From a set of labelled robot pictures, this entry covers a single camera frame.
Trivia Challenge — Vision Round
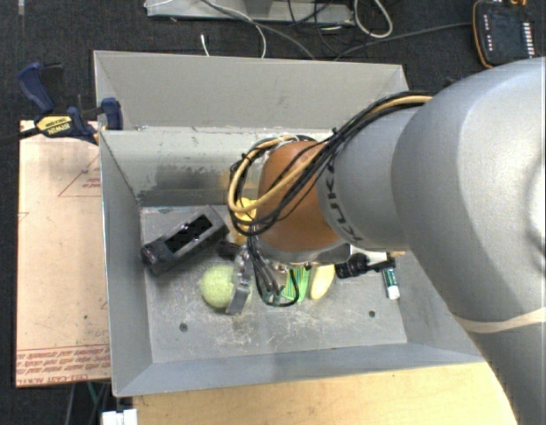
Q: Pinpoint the dark grey open box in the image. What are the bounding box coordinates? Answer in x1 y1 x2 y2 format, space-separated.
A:
140 204 230 277

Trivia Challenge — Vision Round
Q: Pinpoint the green and white tube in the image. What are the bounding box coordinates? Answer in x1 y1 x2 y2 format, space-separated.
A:
382 267 402 301

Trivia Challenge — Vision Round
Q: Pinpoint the bright yellow toy fruit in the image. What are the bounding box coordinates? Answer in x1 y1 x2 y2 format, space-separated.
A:
231 196 259 245

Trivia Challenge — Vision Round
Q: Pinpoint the grey metal bin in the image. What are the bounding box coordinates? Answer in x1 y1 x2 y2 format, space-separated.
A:
93 50 487 398

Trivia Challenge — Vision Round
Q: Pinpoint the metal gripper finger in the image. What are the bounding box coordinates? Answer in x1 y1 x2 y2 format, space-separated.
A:
226 249 253 316

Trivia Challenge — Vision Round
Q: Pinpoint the pale yellow oval object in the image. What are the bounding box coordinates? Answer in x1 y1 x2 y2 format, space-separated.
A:
309 263 337 301

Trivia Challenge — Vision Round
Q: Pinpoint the yellow-green tennis ball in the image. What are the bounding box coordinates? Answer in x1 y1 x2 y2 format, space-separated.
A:
198 264 238 312

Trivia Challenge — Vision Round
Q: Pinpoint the brown cardboard board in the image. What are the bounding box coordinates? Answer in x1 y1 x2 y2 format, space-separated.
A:
14 120 112 389

